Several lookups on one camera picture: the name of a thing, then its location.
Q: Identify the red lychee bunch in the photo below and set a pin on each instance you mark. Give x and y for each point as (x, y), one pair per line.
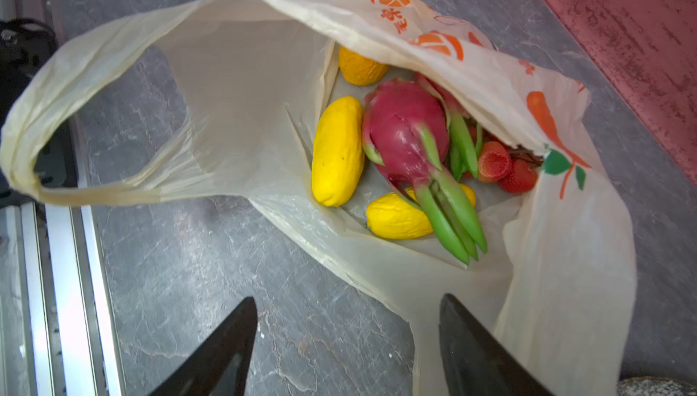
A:
(513, 169)

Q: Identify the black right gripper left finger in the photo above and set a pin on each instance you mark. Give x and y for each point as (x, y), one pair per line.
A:
(221, 364)

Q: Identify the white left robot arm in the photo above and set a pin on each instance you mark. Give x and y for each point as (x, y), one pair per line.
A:
(77, 71)

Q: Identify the pink dragon fruit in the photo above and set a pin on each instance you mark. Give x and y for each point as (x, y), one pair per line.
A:
(405, 133)

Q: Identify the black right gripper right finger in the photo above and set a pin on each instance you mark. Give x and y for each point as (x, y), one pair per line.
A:
(474, 362)

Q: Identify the fruit print plastic bag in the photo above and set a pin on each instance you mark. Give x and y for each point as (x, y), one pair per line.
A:
(531, 234)

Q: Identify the orange yellow fruit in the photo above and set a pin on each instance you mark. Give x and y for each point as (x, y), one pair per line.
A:
(360, 71)

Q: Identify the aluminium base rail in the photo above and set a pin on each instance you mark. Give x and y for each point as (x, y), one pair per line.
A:
(57, 335)

